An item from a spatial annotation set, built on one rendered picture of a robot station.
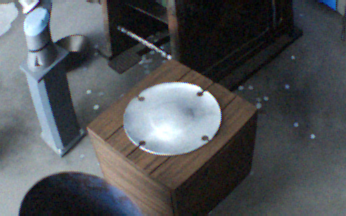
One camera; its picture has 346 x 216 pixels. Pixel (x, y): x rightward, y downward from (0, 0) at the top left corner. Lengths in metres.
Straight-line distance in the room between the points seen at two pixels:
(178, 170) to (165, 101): 0.27
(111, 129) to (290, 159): 0.74
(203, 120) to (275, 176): 0.46
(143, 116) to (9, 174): 0.81
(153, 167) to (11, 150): 0.91
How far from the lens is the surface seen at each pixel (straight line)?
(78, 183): 1.37
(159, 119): 1.58
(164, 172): 1.45
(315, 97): 2.20
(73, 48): 2.51
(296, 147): 1.97
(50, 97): 1.81
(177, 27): 1.80
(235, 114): 1.59
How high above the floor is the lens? 1.51
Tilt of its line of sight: 46 degrees down
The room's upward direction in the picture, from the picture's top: 6 degrees counter-clockwise
